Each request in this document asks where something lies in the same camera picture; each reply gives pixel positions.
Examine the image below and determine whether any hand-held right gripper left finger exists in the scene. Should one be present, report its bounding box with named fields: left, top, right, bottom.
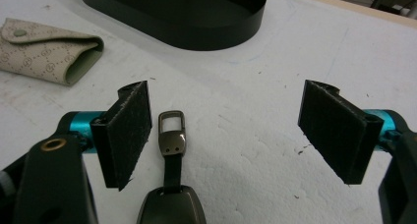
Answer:
left=57, top=80, right=153, bottom=193

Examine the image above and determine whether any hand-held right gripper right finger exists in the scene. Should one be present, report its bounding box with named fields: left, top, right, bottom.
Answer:
left=297, top=79, right=411, bottom=186

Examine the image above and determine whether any dark key fob with strap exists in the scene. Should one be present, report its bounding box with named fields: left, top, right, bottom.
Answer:
left=136, top=110, right=209, bottom=224

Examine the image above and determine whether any beige patterned key pouch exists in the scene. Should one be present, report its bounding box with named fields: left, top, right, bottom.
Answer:
left=0, top=18, right=105, bottom=87

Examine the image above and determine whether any black oval tray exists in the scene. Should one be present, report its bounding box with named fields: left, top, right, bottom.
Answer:
left=77, top=0, right=268, bottom=52

